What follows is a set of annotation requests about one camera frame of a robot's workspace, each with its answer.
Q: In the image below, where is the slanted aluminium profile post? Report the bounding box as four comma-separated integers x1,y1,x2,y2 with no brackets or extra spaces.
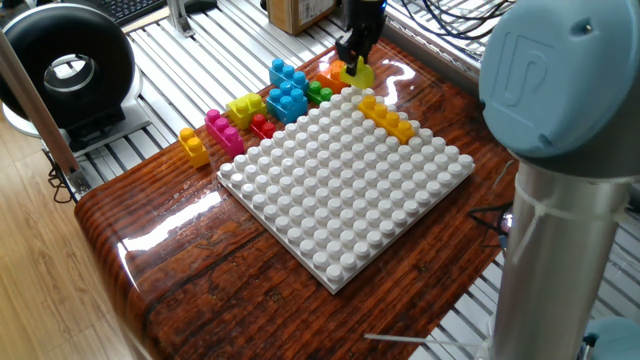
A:
0,29,92,195

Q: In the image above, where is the green two-stud block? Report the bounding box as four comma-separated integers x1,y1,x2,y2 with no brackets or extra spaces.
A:
306,81,335,107

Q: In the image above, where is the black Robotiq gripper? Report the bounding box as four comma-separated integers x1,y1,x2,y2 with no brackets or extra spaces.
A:
334,0,389,77

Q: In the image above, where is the black cable with connector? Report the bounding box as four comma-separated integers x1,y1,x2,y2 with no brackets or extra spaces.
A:
467,201,516,250

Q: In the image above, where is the lime single-stud small block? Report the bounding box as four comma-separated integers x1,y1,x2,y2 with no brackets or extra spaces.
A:
339,55,376,90

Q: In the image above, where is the pink three-stud block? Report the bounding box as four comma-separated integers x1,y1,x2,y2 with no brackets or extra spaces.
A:
204,108,246,159

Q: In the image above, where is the lime curved two-stud block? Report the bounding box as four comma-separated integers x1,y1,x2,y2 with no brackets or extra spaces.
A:
225,92,269,131

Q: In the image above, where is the black ring-shaped device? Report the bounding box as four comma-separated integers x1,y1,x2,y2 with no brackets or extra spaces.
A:
0,3,152,152

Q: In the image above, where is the black keyboard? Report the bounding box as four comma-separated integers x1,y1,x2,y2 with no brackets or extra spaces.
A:
89,0,169,26

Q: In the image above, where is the upright aluminium bracket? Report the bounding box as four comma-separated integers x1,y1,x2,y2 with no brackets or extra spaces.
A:
166,0,195,39

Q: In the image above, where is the black cable bundle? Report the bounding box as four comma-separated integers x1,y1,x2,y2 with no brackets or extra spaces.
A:
399,0,516,42

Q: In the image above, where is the yellow four-stud long block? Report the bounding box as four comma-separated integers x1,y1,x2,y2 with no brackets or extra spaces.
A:
357,94,416,145

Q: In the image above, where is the labelled cardboard box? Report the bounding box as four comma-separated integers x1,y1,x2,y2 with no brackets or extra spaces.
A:
266,0,337,36

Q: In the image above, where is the red two-stud block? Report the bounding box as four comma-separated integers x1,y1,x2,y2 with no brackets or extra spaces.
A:
249,113,277,141

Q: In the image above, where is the blue four-stud square block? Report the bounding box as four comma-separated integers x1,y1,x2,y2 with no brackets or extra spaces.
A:
265,80,309,126

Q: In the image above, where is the white studded baseplate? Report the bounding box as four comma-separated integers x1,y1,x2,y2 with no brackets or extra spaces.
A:
216,79,475,295

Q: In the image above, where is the blue three-stud long block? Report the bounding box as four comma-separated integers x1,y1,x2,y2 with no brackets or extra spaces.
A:
268,58,310,91

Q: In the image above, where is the thin black looped cable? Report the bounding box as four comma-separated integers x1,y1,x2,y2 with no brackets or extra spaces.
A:
46,149,75,205

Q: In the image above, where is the yellow two-stud block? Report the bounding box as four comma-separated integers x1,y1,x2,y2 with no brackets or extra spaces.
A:
178,126,212,170

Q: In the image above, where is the white zip tie on tube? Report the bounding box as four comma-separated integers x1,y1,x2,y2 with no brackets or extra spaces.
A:
509,182,640,267

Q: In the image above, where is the orange four-stud block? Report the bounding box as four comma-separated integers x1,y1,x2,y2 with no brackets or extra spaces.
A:
315,59,351,95

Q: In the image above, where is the glossy wood-grain board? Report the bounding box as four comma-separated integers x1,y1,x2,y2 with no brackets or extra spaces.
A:
73,25,519,360

